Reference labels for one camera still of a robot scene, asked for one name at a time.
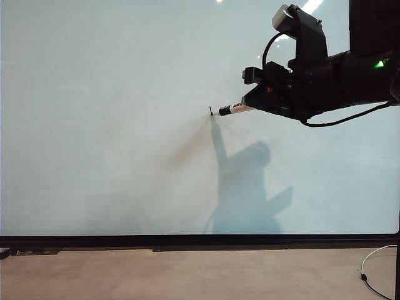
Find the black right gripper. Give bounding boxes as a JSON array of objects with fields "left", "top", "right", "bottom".
[{"left": 241, "top": 52, "right": 344, "bottom": 121}]

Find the white marker pen black cap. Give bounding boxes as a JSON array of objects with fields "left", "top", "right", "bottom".
[{"left": 211, "top": 102, "right": 256, "bottom": 118}]

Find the black camera cable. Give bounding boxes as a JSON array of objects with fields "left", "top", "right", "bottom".
[{"left": 261, "top": 31, "right": 290, "bottom": 69}]

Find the grey wrist camera black mount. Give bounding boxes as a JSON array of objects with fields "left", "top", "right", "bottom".
[{"left": 271, "top": 3, "right": 329, "bottom": 68}]

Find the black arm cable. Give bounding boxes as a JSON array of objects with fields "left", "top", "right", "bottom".
[{"left": 299, "top": 101, "right": 393, "bottom": 128}]

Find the whiteboard with black frame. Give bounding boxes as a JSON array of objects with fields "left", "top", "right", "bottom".
[{"left": 0, "top": 0, "right": 400, "bottom": 250}]

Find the white and black cable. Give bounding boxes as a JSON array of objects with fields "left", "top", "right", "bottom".
[{"left": 360, "top": 244, "right": 399, "bottom": 300}]

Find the black whiteboard stand post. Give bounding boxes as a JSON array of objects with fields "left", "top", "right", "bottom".
[{"left": 396, "top": 206, "right": 400, "bottom": 300}]

